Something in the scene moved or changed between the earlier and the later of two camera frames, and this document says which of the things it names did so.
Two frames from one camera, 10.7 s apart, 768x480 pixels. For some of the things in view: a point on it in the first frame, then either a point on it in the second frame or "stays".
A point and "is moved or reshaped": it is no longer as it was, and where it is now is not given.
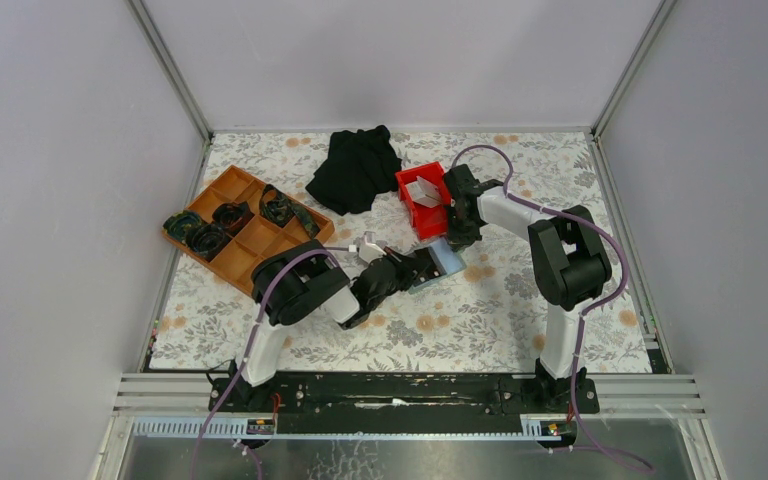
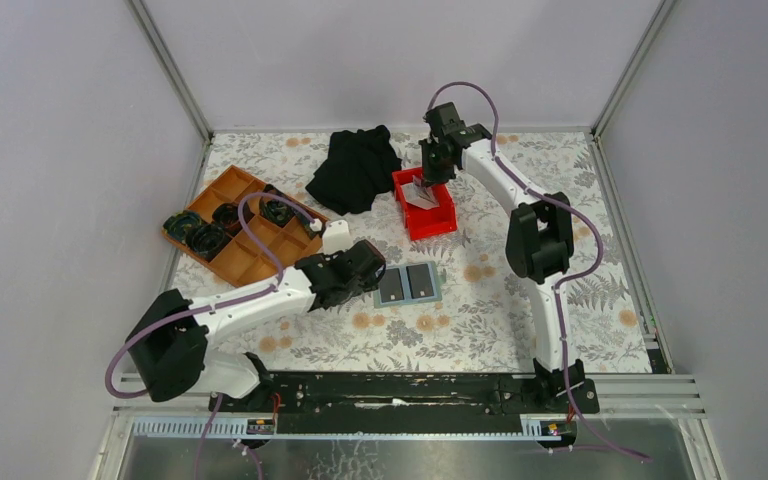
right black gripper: (458, 241) → (428, 176)
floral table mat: (458, 265) stays
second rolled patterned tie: (205, 240) stays
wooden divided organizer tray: (237, 223) stays
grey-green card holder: (450, 260) is moved or reshaped
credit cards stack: (423, 192) stays
